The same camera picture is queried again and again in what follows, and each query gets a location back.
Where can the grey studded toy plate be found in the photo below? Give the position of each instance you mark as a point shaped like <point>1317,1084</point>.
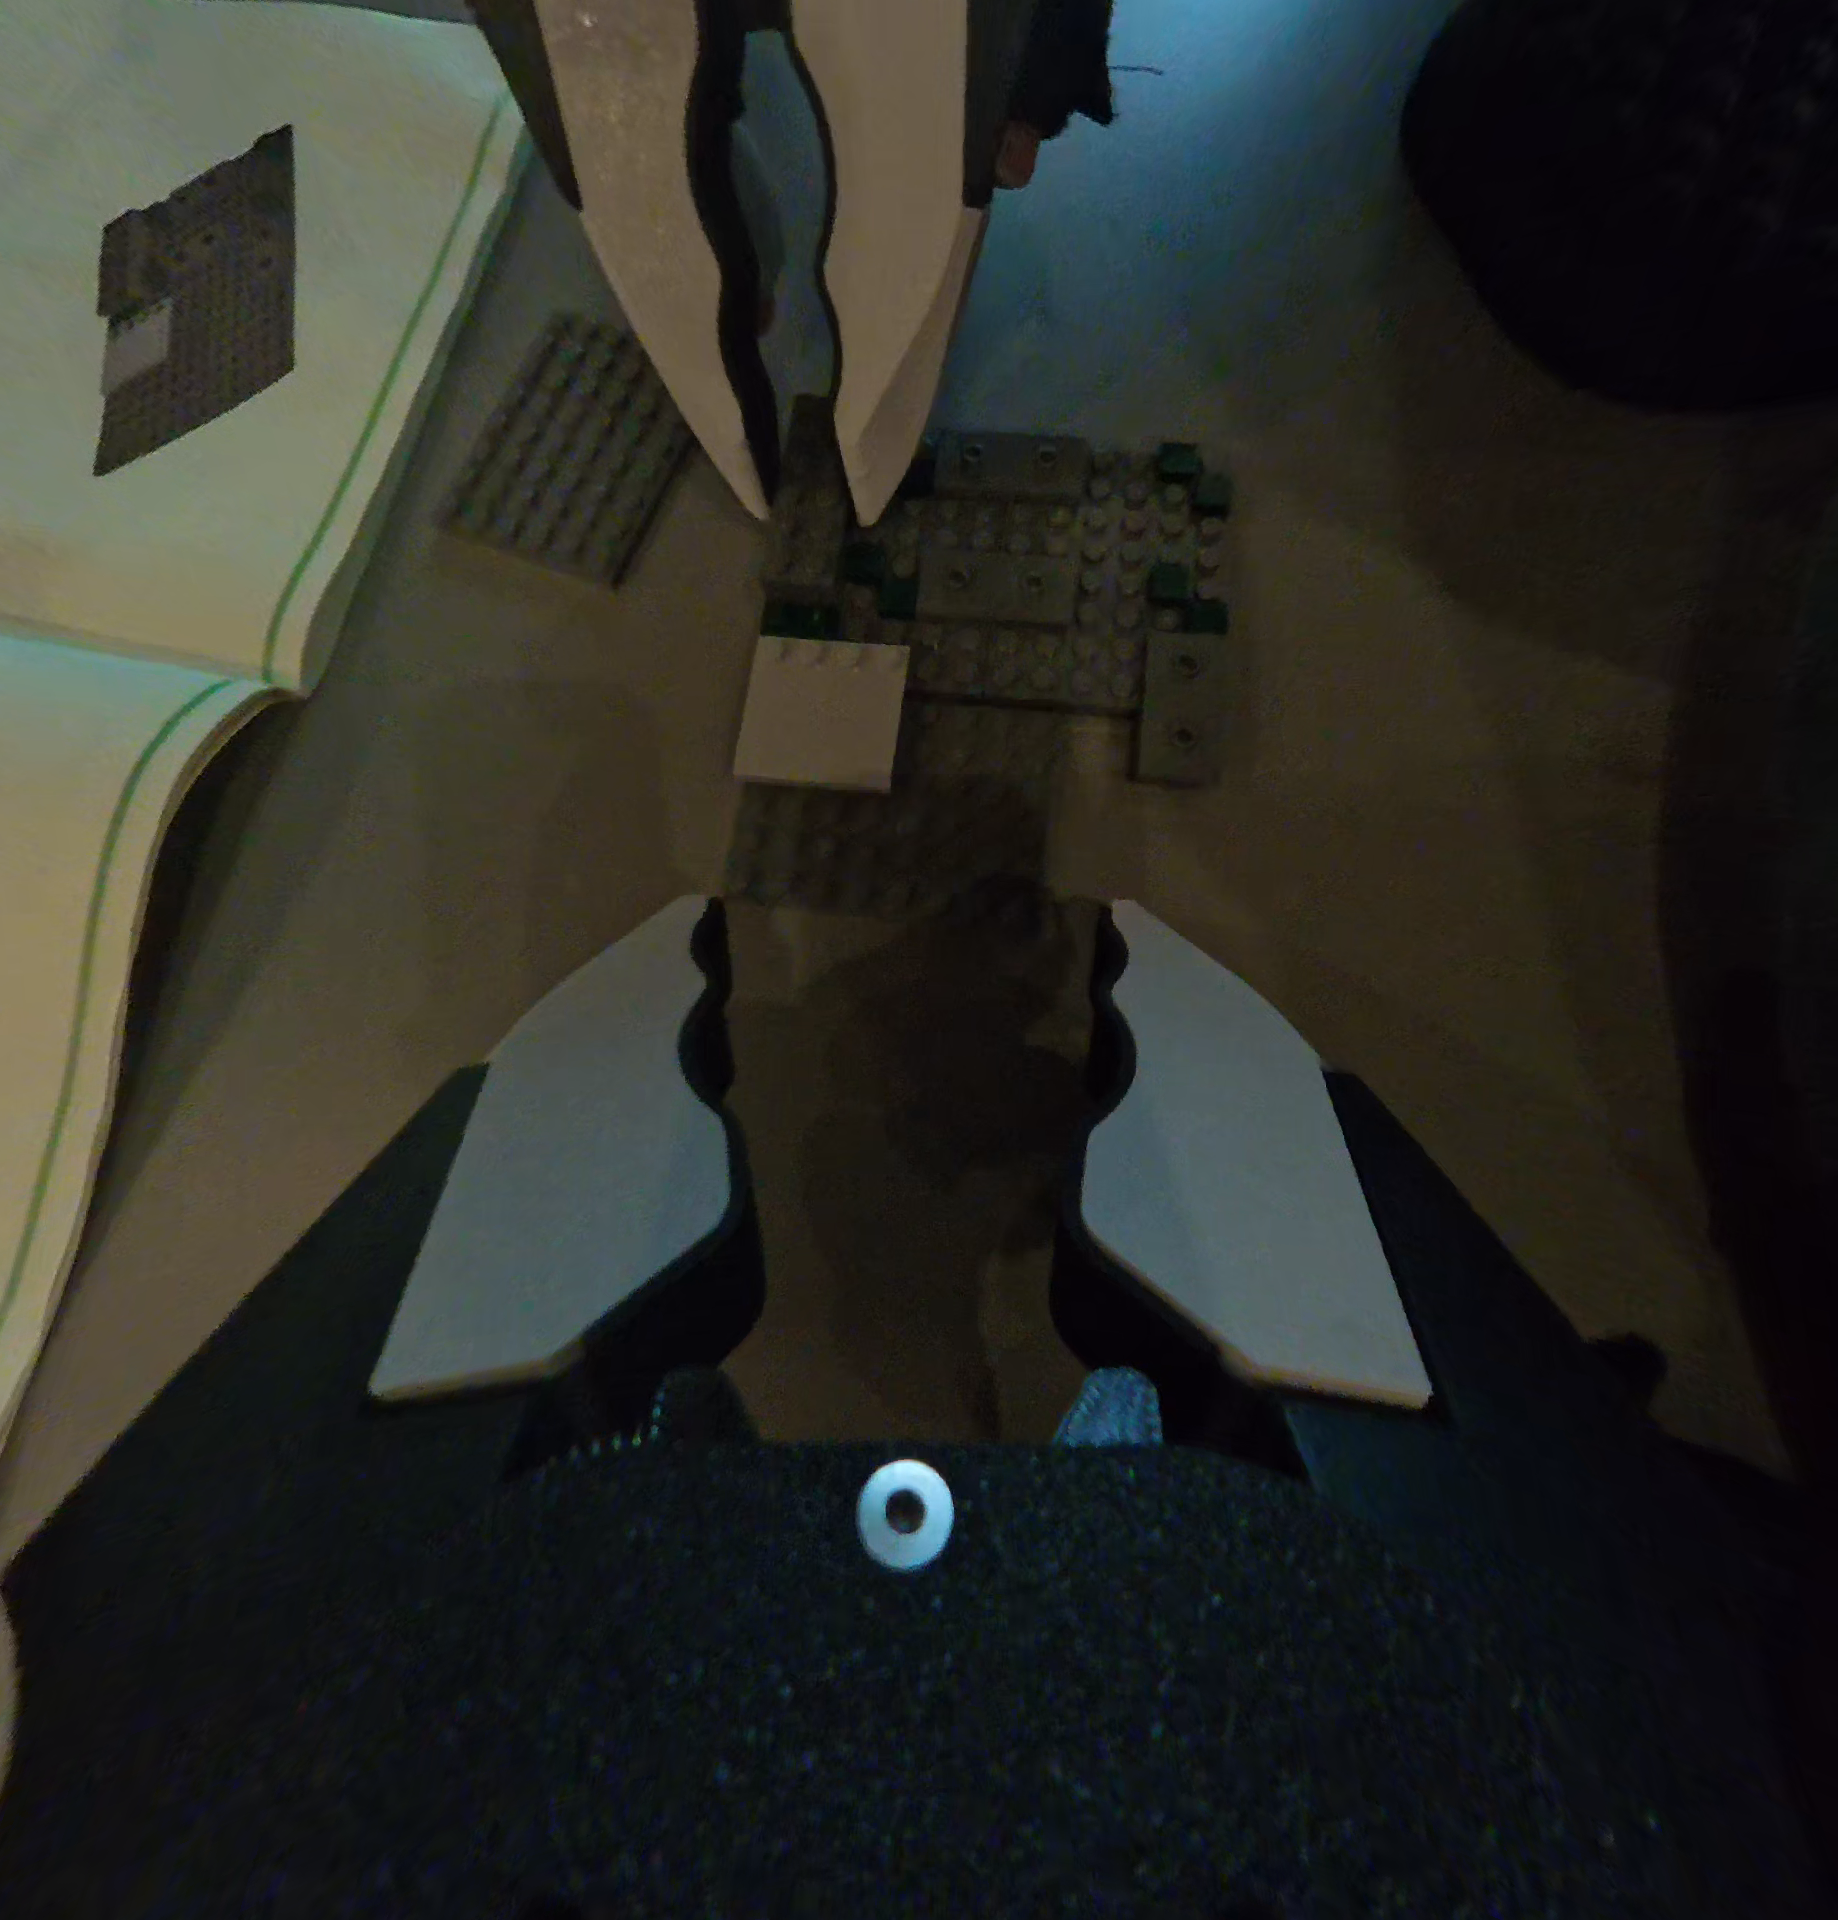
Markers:
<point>560,451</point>

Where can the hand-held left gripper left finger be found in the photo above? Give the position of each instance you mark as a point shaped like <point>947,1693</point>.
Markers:
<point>560,1201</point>

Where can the grey toy brick plate assembly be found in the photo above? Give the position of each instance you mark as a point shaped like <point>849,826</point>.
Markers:
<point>1010,586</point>

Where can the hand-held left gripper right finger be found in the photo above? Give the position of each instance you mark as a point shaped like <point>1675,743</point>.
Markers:
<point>1250,1201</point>

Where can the instruction booklet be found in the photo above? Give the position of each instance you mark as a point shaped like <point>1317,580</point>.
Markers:
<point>49,150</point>

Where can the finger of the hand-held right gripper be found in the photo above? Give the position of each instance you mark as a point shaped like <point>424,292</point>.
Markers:
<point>634,180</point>
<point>895,225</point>

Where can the black mesh pad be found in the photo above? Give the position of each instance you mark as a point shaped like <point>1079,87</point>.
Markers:
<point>1654,196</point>

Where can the person's right hand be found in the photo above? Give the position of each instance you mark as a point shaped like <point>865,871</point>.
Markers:
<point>1015,156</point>

